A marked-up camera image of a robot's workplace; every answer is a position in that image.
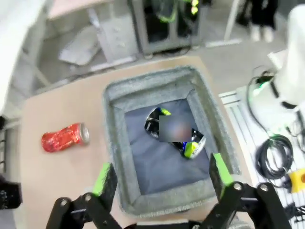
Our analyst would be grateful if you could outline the coiled black cable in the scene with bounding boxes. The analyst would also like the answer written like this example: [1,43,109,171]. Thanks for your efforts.
[256,134,295,180]

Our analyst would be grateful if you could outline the crushed black drink can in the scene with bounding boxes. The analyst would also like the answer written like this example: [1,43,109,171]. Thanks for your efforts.
[144,106,207,160]

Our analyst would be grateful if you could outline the aluminium frame rail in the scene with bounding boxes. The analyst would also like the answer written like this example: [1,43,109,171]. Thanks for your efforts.
[218,86,275,182]

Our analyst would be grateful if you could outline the white table leg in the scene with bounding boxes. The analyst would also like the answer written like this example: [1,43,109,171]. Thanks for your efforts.
[223,0,242,42]

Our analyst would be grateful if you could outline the black cable with green light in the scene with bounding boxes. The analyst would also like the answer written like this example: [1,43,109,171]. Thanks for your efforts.
[246,69,276,135]

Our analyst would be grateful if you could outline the black box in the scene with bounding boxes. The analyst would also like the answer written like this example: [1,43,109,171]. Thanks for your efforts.
[0,175,22,210]

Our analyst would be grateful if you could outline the grey metal cabinet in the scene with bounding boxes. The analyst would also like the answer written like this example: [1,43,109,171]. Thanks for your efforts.
[127,0,207,58]

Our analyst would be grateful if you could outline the yellow plastic block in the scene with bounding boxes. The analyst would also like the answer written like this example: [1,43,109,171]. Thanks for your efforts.
[289,168,305,193]

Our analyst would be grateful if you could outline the grey flat panel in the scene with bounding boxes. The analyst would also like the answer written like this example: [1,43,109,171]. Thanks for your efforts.
[59,25,101,65]

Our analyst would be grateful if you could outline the grey fabric basket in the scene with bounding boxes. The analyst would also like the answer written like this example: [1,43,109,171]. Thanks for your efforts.
[102,66,241,214]

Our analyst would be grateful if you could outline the person's black legs white shoes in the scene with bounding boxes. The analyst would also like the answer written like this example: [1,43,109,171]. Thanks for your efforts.
[238,0,280,42]

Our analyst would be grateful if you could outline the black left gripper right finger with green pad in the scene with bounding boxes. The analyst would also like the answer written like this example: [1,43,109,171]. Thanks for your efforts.
[202,152,293,229]

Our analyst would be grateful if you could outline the crushed red drink can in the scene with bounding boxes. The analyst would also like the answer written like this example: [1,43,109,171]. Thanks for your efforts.
[41,123,90,153]

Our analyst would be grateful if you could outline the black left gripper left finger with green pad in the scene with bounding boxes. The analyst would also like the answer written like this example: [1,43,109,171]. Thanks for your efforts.
[49,163,122,229]

